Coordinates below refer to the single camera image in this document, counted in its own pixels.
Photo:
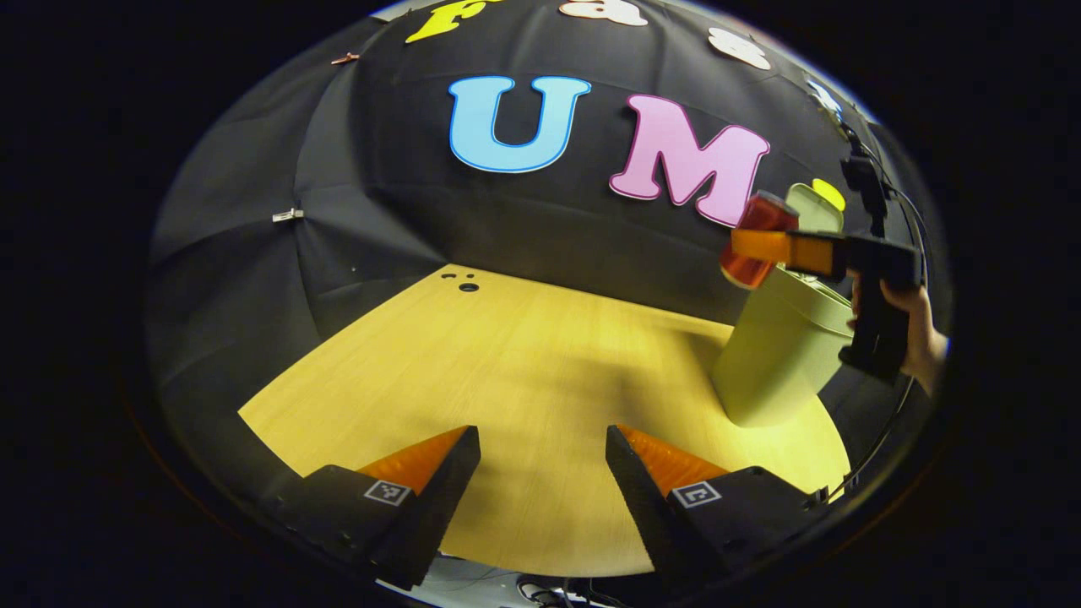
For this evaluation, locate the silver cloth clip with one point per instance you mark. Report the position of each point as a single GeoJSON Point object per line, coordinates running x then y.
{"type": "Point", "coordinates": [287, 216]}

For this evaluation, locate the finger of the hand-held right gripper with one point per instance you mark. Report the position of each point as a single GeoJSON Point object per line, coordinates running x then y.
{"type": "Point", "coordinates": [777, 246]}

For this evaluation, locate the orange pop can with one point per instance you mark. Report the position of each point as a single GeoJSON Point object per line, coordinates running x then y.
{"type": "Point", "coordinates": [767, 215]}

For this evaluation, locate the green desktop garbage bin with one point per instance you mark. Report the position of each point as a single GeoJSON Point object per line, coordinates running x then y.
{"type": "Point", "coordinates": [777, 363]}

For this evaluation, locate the black backdrop cloth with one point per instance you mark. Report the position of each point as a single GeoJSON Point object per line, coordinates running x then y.
{"type": "Point", "coordinates": [380, 211]}

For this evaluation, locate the wooden desktop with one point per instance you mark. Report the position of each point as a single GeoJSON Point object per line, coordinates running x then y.
{"type": "Point", "coordinates": [524, 380]}

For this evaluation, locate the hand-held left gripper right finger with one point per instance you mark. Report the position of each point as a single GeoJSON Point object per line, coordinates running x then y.
{"type": "Point", "coordinates": [642, 502]}

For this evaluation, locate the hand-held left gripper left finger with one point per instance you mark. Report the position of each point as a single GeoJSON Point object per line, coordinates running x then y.
{"type": "Point", "coordinates": [439, 507]}

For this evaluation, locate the copper cloth clip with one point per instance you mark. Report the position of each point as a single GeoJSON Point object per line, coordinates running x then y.
{"type": "Point", "coordinates": [344, 58]}

